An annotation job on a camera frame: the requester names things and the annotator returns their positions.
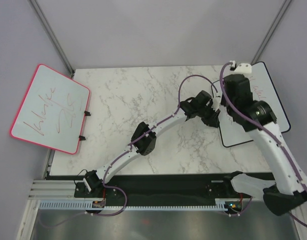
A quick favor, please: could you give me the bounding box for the upper black clip pink board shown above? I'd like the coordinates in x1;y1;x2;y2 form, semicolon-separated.
84;110;91;117

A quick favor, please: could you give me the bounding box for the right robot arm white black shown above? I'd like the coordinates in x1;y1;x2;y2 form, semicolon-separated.
220;74;307;216

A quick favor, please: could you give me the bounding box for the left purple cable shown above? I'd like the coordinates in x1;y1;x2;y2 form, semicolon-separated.
38;74;221;228

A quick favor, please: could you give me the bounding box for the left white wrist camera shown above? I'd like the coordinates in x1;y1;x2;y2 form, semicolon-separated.
212;96;222;111

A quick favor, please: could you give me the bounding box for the black clip pink board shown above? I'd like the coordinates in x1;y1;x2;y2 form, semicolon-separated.
84;110;91;117
79;135;86;141

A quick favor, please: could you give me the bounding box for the aluminium corner post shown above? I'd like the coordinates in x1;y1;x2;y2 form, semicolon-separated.
251;0;294;65
28;0;75;76

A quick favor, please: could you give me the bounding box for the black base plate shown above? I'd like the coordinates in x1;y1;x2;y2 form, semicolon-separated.
73;171;254;216

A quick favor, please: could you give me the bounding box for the left aluminium corner post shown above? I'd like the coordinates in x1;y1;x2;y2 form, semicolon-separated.
28;0;75;76

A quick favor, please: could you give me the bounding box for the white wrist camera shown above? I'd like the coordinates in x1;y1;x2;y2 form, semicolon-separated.
212;96;222;111
230;60;252;75

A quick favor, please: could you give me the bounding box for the black framed whiteboard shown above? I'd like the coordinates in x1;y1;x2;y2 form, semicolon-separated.
218;62;291;148

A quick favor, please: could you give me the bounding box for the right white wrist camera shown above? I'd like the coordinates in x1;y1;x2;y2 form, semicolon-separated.
230;60;252;75

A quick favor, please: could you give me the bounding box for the right aluminium corner post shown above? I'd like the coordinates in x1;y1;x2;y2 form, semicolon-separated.
251;0;294;65

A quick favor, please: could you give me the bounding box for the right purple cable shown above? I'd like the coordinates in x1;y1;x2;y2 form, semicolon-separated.
219;61;307;229

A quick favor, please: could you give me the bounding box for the purple cable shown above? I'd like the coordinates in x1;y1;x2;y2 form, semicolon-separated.
219;61;307;229
38;74;221;228

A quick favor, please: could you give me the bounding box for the pink framed whiteboard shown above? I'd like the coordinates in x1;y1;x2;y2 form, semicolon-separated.
9;64;91;155

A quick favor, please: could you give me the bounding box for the aluminium rail frame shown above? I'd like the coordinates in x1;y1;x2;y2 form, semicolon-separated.
27;178;301;201

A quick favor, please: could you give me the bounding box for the white slotted cable duct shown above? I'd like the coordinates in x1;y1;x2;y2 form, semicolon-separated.
39;198;252;211

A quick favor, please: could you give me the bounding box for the lower black clip pink board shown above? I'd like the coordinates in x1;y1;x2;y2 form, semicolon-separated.
79;135;86;141

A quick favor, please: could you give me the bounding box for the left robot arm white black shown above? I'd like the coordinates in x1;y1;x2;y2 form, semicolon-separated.
83;90;221;197

